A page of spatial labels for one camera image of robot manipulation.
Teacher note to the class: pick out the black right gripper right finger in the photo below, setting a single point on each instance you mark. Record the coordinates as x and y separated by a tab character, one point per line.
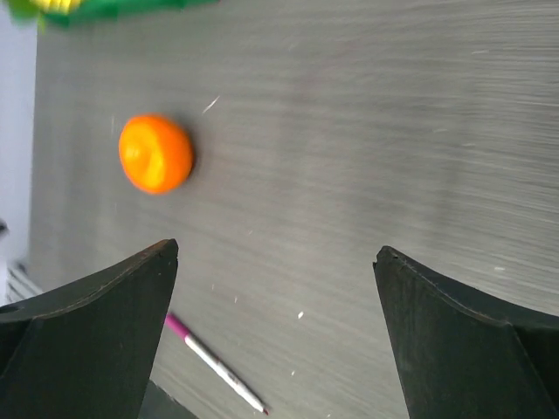
463	353

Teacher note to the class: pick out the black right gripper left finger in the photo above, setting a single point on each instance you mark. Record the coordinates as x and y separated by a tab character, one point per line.
86	349

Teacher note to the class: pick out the white marker with magenta cap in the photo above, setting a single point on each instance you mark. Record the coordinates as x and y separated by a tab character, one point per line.
214	363

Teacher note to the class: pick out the orange mandarin fruit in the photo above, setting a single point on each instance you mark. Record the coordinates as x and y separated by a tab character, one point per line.
156	153

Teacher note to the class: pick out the green plastic vegetable tray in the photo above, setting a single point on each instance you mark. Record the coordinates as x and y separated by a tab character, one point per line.
67	13

